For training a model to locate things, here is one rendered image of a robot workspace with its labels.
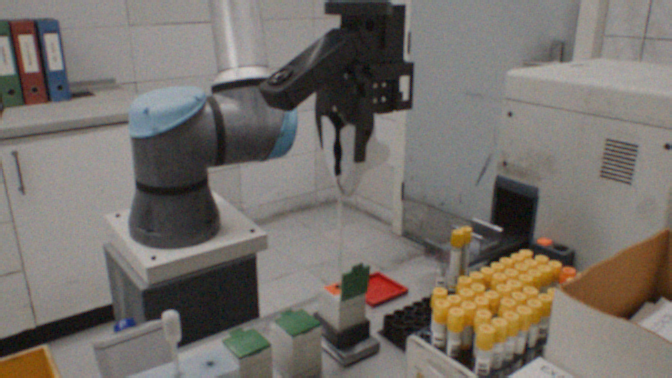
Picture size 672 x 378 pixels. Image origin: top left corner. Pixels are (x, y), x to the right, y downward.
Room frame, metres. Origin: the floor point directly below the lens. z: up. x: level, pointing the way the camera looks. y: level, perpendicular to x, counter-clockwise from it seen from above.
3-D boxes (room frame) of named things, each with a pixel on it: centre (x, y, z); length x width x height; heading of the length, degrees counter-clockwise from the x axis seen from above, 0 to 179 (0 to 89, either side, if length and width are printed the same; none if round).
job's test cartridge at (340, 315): (0.60, -0.01, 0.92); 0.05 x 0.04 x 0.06; 35
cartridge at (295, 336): (0.54, 0.04, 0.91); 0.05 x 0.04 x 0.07; 37
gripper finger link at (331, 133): (0.63, -0.02, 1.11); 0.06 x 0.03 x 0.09; 125
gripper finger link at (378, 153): (0.60, -0.04, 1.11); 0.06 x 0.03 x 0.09; 125
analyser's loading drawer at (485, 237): (0.81, -0.24, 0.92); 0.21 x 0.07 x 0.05; 127
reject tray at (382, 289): (0.72, -0.06, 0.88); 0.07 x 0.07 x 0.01; 37
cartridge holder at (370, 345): (0.60, -0.01, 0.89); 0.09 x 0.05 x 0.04; 35
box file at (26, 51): (2.24, 1.23, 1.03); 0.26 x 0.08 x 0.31; 36
